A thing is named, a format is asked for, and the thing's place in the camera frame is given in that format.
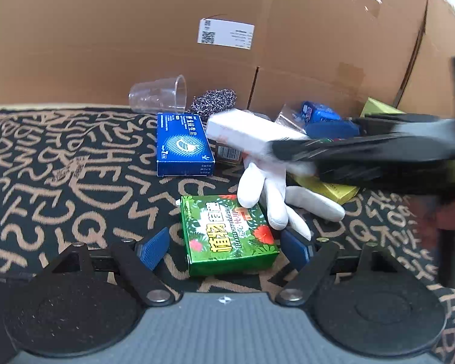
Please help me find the blue medicine box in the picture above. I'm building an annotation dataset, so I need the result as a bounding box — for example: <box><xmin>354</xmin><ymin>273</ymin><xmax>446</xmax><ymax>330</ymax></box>
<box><xmin>156</xmin><ymin>112</ymin><xmax>216</xmax><ymax>177</ymax></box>

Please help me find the green flower print box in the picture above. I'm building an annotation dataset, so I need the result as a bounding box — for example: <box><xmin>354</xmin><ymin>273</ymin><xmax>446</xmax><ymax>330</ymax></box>
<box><xmin>180</xmin><ymin>194</ymin><xmax>280</xmax><ymax>277</ymax></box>

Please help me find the white shipping label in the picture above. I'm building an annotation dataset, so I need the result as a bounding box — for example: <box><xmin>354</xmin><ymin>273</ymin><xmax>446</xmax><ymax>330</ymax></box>
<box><xmin>198</xmin><ymin>18</ymin><xmax>255</xmax><ymax>50</ymax></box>

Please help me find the flat yellow box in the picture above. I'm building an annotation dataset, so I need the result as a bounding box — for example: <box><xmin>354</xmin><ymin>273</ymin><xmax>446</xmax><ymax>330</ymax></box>
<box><xmin>294</xmin><ymin>174</ymin><xmax>361</xmax><ymax>204</ymax></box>

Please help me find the yellow-green box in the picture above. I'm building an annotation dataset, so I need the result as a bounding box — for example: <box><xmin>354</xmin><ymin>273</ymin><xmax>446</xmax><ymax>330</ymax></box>
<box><xmin>360</xmin><ymin>97</ymin><xmax>406</xmax><ymax>119</ymax></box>

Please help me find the white glove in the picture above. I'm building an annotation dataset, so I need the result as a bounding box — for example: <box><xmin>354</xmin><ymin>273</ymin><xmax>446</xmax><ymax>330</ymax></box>
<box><xmin>237</xmin><ymin>161</ymin><xmax>345</xmax><ymax>241</ymax></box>

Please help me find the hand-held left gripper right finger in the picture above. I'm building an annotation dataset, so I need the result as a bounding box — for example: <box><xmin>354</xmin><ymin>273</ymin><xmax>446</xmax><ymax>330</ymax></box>
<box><xmin>275</xmin><ymin>229</ymin><xmax>412</xmax><ymax>307</ymax></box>

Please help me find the steel wool scrubber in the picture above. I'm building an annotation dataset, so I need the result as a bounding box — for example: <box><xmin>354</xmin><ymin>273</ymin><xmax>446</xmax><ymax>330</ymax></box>
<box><xmin>190</xmin><ymin>88</ymin><xmax>238</xmax><ymax>118</ymax></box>

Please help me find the clear plastic cup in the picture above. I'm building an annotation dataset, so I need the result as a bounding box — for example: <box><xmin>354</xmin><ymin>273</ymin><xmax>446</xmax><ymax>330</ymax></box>
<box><xmin>129</xmin><ymin>75</ymin><xmax>188</xmax><ymax>114</ymax></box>

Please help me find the blue tissue packet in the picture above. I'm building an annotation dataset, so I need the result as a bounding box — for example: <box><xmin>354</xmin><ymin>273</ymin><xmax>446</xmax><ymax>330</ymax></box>
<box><xmin>301</xmin><ymin>101</ymin><xmax>342</xmax><ymax>124</ymax></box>

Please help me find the large cardboard box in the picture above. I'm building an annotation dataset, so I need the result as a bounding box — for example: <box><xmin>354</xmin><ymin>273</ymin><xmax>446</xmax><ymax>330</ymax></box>
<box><xmin>0</xmin><ymin>0</ymin><xmax>455</xmax><ymax>122</ymax></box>

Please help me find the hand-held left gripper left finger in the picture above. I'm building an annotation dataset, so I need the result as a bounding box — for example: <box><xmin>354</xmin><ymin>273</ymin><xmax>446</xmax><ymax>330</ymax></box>
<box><xmin>42</xmin><ymin>227</ymin><xmax>175</xmax><ymax>308</ymax></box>

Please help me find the long white box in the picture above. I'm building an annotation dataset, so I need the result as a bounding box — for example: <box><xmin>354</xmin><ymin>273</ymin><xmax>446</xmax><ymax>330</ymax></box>
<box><xmin>206</xmin><ymin>108</ymin><xmax>312</xmax><ymax>164</ymax></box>

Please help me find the black letter pattern mat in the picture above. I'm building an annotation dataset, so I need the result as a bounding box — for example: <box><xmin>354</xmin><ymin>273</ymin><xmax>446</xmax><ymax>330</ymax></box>
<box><xmin>0</xmin><ymin>104</ymin><xmax>455</xmax><ymax>364</ymax></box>

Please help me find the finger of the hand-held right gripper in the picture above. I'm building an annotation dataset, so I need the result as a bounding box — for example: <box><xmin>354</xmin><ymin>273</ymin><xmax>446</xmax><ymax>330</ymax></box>
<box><xmin>307</xmin><ymin>115</ymin><xmax>455</xmax><ymax>140</ymax></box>
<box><xmin>267</xmin><ymin>131</ymin><xmax>455</xmax><ymax>195</ymax></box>

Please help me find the clear bag of wooden sticks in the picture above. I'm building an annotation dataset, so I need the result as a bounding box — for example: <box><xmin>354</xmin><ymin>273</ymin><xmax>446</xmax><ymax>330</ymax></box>
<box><xmin>275</xmin><ymin>103</ymin><xmax>308</xmax><ymax>126</ymax></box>

